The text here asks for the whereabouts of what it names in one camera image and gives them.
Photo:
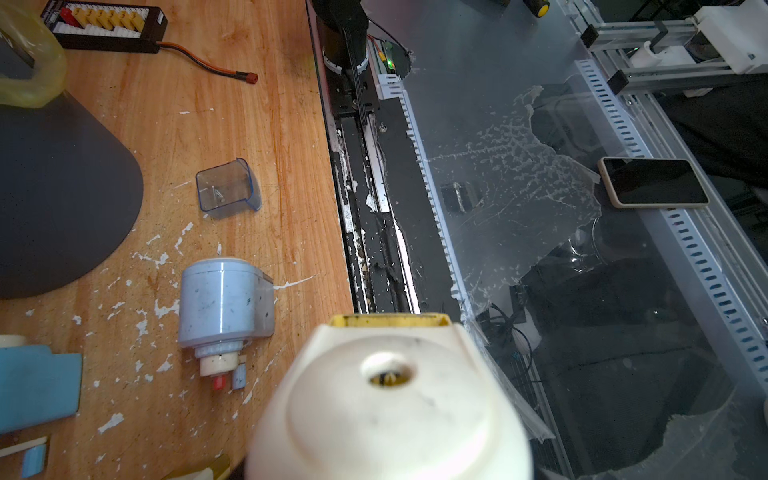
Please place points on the yellow sharpener back row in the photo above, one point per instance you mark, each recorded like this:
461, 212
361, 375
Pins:
389, 396

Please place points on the yellow sharpener row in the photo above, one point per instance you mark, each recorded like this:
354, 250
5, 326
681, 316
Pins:
209, 469
389, 396

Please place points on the light blue sharpener front row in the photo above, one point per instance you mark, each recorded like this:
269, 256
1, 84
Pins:
224, 303

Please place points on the blue sharpener back row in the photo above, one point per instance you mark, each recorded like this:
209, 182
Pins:
40, 399

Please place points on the yellow sharpener front row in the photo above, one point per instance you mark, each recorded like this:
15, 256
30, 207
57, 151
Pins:
209, 469

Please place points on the smartphone below table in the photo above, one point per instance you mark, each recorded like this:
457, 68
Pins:
652, 183

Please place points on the dark grey garbage bin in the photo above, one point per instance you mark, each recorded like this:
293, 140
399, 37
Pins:
70, 194

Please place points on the black connector board yellow plugs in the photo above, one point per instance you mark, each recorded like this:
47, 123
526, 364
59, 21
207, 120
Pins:
79, 25

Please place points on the yellow-green plastic bin liner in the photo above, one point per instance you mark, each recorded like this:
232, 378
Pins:
38, 48

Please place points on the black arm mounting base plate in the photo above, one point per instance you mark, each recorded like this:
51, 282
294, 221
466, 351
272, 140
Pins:
396, 253

